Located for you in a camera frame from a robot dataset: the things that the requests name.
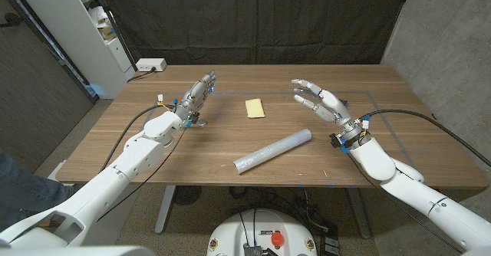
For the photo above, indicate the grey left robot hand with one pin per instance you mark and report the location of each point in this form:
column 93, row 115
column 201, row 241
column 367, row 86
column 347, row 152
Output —
column 195, row 95

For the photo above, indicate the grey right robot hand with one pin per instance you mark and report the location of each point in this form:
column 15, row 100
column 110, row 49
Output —
column 333, row 106

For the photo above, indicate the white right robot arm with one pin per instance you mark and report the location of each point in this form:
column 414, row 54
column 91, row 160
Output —
column 422, row 194

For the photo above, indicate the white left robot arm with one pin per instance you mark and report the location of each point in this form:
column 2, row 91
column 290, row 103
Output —
column 107, row 187

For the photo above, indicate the small round metal cap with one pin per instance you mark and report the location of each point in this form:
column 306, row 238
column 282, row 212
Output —
column 202, row 123

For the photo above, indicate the white power outlet box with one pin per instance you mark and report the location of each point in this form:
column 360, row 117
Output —
column 150, row 64

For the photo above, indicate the black curtain backdrop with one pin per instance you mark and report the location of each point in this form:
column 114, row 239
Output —
column 253, row 18

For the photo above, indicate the black stand pole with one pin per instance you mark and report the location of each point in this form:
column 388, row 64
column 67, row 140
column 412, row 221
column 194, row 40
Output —
column 115, row 28

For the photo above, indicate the cardboard box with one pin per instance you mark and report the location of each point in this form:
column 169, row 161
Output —
column 107, row 31

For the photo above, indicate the grey table leg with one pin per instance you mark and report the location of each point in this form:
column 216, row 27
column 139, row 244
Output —
column 165, row 210
column 360, row 217

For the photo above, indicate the white shelf cabinet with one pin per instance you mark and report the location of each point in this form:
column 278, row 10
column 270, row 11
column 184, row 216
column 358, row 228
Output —
column 69, row 30

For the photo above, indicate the red emergency stop button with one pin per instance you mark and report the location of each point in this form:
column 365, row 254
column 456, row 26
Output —
column 277, row 238

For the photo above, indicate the white robot torso base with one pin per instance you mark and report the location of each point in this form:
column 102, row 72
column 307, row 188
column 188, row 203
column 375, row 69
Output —
column 238, row 233

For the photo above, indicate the person leg in jeans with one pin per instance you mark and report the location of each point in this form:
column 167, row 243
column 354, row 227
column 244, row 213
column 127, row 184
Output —
column 23, row 194

